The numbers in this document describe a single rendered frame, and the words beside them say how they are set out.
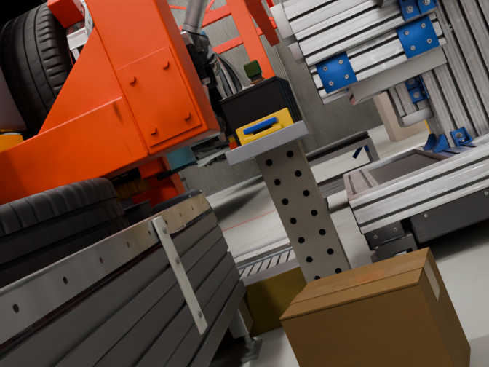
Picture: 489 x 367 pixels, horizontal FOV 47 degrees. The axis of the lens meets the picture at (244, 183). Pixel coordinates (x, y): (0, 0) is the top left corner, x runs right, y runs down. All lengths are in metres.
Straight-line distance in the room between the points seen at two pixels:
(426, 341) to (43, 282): 0.50
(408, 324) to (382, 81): 0.97
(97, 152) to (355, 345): 0.82
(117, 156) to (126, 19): 0.33
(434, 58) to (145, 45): 0.80
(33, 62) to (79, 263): 1.16
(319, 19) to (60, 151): 0.75
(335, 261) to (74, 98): 0.74
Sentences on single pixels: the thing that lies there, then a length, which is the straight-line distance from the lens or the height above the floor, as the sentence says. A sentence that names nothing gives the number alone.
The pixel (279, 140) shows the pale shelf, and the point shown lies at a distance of 1.10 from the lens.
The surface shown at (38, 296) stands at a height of 0.37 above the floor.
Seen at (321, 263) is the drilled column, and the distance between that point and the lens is 1.26.
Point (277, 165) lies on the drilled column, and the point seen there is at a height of 0.38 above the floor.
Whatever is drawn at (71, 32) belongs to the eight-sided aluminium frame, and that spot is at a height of 0.99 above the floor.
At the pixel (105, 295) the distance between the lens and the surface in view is 0.74.
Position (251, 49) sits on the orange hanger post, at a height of 1.44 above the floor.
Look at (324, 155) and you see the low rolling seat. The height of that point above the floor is 0.30.
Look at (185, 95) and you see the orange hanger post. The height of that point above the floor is 0.62.
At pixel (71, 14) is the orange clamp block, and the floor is 1.04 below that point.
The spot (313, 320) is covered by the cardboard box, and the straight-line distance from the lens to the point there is 0.85.
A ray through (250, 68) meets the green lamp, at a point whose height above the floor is 0.64.
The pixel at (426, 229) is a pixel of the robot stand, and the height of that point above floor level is 0.09.
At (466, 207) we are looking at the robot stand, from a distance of 1.46.
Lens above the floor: 0.41
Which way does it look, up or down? 2 degrees down
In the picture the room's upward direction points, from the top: 23 degrees counter-clockwise
